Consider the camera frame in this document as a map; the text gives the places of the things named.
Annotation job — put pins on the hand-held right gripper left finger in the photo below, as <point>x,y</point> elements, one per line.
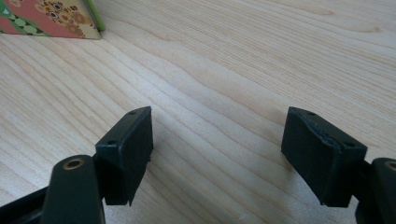
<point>124,161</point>

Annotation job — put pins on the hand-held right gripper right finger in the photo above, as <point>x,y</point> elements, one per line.
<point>320,161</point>

